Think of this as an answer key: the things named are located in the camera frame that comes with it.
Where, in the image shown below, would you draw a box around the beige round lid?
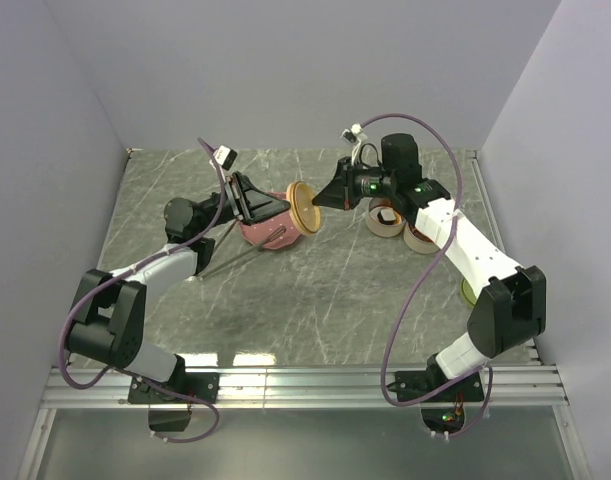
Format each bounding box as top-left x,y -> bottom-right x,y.
286,181 -> 321,236

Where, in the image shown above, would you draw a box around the beige steel container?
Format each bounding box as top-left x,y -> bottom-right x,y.
365,198 -> 406,238
403,224 -> 440,255

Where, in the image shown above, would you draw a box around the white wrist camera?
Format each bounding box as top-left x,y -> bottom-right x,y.
213,145 -> 238,171
340,123 -> 368,165

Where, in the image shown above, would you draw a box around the metal tongs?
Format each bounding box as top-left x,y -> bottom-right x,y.
198,225 -> 287,279

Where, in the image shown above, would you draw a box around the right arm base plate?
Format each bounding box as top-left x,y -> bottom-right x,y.
387,370 -> 485,403

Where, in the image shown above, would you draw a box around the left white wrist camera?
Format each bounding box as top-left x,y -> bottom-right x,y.
213,145 -> 238,171

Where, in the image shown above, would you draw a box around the pink polka dot plate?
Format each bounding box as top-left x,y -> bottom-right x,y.
238,212 -> 301,250

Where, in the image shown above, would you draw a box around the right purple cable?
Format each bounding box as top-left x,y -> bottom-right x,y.
380,113 -> 495,438

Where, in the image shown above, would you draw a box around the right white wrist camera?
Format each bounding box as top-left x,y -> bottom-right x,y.
340,123 -> 368,165

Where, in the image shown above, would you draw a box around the green round lid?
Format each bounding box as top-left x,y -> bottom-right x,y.
460,279 -> 477,308

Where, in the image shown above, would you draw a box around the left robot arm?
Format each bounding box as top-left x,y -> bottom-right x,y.
57,172 -> 291,402

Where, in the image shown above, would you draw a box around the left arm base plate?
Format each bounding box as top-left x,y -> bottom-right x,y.
127,372 -> 220,405

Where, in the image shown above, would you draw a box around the sushi piece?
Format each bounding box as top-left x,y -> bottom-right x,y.
377,208 -> 398,225

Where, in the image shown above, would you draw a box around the aluminium rail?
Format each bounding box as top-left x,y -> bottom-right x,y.
40,365 -> 568,410

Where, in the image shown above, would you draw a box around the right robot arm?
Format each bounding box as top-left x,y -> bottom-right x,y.
313,126 -> 546,402

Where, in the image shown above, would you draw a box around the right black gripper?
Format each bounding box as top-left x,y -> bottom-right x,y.
312,156 -> 396,212

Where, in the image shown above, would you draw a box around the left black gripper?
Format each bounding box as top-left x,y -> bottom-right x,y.
197,172 -> 293,234

